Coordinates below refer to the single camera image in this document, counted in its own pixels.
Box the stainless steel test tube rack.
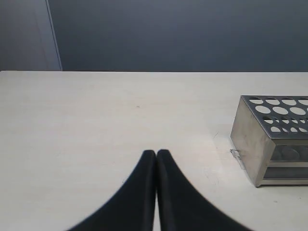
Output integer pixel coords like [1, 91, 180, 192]
[231, 95, 308, 187]

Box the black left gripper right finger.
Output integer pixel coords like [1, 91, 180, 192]
[157, 149, 243, 231]

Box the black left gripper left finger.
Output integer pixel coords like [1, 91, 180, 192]
[70, 150, 156, 231]

